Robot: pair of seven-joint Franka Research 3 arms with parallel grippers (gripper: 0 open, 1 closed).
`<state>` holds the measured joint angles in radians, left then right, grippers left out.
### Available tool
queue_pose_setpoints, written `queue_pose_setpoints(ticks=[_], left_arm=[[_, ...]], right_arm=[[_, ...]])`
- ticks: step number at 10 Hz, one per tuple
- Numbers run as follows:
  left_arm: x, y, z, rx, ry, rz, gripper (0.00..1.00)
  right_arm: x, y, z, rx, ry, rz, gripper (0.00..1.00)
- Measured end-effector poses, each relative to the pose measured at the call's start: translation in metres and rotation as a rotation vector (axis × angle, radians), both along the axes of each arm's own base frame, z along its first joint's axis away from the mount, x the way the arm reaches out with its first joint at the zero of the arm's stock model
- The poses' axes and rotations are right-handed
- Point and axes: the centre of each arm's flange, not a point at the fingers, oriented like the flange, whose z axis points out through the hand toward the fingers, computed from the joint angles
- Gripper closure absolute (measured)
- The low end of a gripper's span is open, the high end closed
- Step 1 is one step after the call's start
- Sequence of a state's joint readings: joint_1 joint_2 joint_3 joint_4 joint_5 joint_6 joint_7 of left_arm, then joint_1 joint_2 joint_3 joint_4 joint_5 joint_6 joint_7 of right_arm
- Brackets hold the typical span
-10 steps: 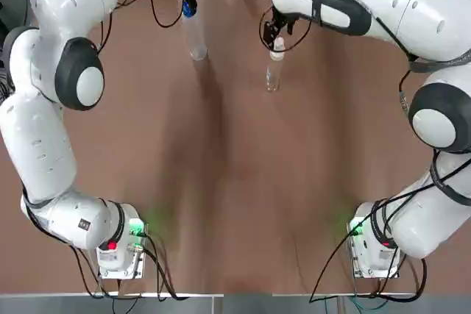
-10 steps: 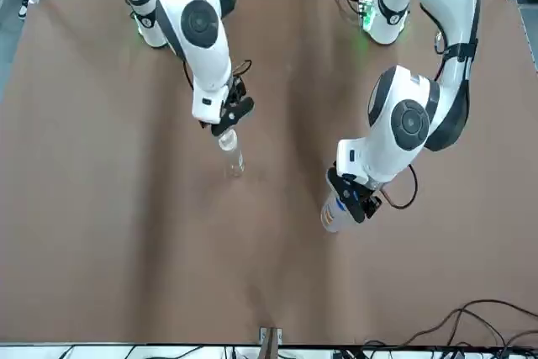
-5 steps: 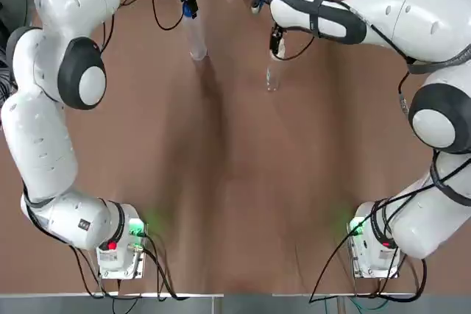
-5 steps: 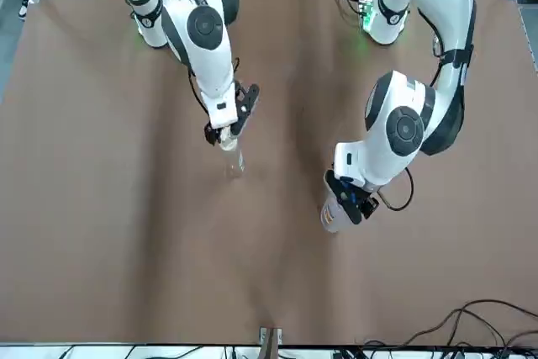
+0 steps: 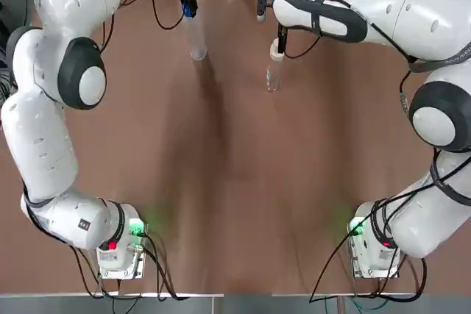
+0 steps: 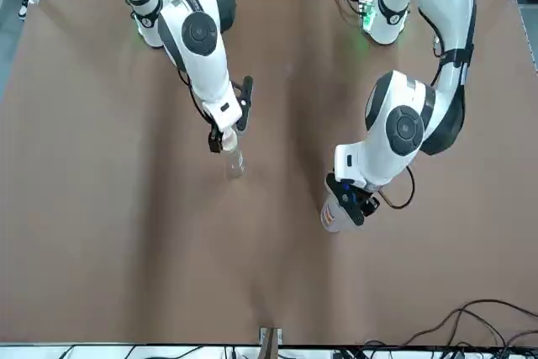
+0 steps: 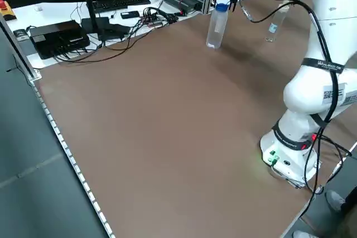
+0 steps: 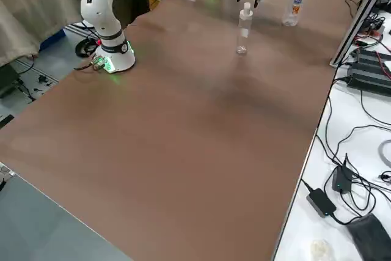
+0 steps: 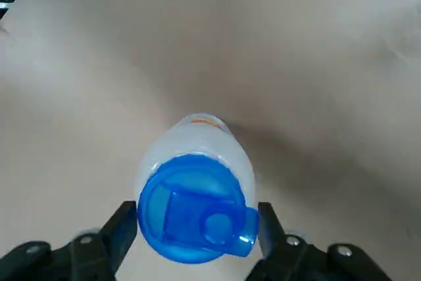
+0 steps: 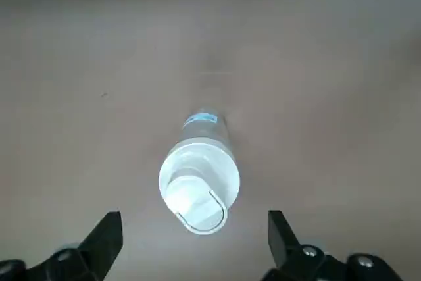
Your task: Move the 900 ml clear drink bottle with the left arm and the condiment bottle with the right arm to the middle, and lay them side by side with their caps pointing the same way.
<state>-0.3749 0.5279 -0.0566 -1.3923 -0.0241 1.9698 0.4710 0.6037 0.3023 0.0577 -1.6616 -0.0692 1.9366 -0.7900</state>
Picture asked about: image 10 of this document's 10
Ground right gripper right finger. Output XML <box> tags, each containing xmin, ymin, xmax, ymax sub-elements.
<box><xmin>262</xmin><ymin>210</ymin><xmax>405</xmax><ymax>281</ymax></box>

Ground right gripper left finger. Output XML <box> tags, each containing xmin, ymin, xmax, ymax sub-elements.
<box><xmin>0</xmin><ymin>210</ymin><xmax>124</xmax><ymax>281</ymax></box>

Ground clear condiment bottle white cap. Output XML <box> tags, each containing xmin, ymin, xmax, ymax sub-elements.
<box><xmin>157</xmin><ymin>107</ymin><xmax>241</xmax><ymax>236</ymax></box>

